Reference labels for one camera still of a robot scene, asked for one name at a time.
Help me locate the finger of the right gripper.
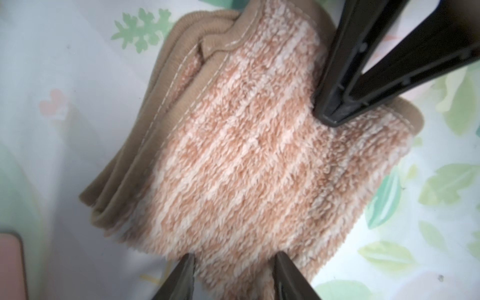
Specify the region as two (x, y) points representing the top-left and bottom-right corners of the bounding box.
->
(339, 0), (480, 128)
(312, 0), (408, 120)

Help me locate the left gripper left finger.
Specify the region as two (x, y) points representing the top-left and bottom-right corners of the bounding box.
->
(152, 253), (195, 300)

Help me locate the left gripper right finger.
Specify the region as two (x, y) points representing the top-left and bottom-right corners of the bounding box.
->
(273, 251), (321, 300)

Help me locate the brown striped dishcloth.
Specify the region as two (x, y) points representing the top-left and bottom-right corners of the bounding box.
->
(80, 1), (423, 300)

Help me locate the pink plastic basket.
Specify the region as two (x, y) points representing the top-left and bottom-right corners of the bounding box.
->
(1, 233), (28, 300)

